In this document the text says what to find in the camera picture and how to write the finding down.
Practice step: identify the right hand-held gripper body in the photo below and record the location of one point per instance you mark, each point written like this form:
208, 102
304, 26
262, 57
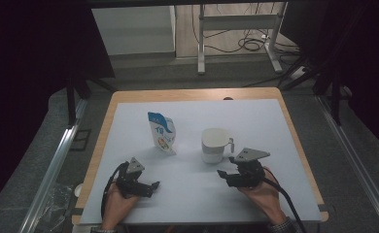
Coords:
249, 174

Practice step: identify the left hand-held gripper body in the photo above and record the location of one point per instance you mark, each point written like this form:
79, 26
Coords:
130, 183

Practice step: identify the white and blue pouch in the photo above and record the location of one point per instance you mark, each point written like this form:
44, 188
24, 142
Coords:
163, 132

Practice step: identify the person's left hand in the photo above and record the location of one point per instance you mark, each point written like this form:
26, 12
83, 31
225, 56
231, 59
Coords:
116, 207

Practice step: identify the person's right hand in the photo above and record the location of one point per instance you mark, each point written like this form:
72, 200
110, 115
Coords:
267, 200

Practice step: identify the white table sheet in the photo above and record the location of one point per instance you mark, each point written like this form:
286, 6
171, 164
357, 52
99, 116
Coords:
190, 200

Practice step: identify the small white round object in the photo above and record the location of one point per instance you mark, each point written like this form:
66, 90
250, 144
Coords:
78, 190

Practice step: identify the grey tape strip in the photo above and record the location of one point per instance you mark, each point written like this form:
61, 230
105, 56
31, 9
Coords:
76, 211
323, 208

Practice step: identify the clear plastic bag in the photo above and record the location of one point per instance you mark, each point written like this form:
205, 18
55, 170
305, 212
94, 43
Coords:
53, 207

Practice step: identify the black metal stand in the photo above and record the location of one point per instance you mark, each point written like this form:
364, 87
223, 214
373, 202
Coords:
71, 100
335, 97

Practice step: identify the white power strip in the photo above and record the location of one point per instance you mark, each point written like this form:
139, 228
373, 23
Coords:
297, 73

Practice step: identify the white board panel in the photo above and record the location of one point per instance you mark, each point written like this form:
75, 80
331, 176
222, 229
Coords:
132, 30

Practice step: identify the black curtain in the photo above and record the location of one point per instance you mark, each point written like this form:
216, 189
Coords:
365, 64
25, 64

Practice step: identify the black square floor frame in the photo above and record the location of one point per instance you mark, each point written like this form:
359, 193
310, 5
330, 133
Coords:
80, 139

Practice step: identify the aluminium floor rail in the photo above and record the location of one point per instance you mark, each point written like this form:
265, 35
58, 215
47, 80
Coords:
53, 171
352, 155

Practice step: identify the white metal desk frame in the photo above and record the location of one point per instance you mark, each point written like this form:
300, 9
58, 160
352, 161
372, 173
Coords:
239, 22

